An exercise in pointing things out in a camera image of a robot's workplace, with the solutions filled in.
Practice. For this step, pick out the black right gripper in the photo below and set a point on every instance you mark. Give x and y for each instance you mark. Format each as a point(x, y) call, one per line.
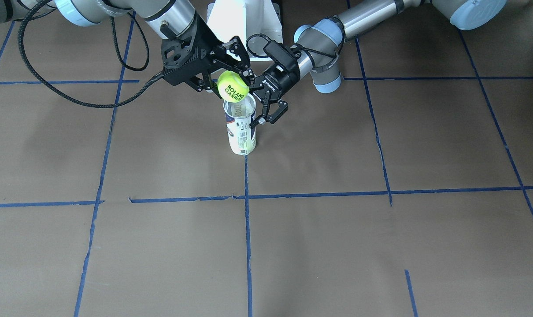
point(214, 54)

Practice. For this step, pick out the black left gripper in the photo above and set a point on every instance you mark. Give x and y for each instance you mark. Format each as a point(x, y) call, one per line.
point(284, 79)

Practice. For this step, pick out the yellow tennis ball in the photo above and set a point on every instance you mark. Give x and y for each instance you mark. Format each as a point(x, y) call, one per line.
point(231, 87)

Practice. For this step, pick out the clear plastic tennis ball can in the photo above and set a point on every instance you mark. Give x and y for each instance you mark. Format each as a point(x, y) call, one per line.
point(239, 115)

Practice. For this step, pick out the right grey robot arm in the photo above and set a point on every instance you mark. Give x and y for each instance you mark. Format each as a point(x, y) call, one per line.
point(178, 13)

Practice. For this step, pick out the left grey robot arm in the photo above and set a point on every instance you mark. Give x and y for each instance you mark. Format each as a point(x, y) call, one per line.
point(315, 51)

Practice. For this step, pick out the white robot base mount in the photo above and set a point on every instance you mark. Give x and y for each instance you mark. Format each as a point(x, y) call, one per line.
point(244, 18)

